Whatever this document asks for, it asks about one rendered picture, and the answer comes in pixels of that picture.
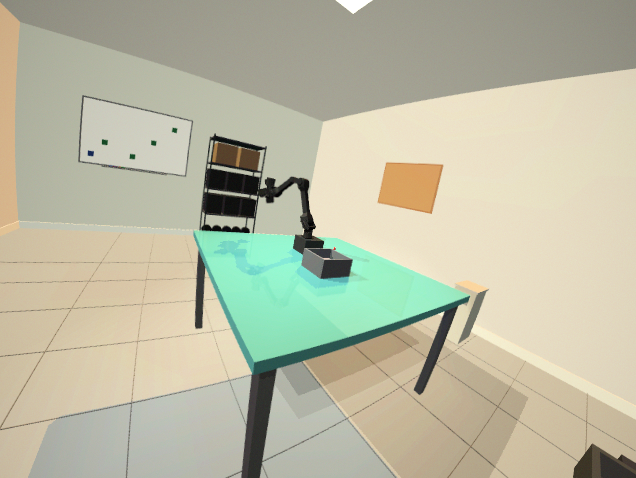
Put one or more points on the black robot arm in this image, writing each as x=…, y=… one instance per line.
x=303, y=185

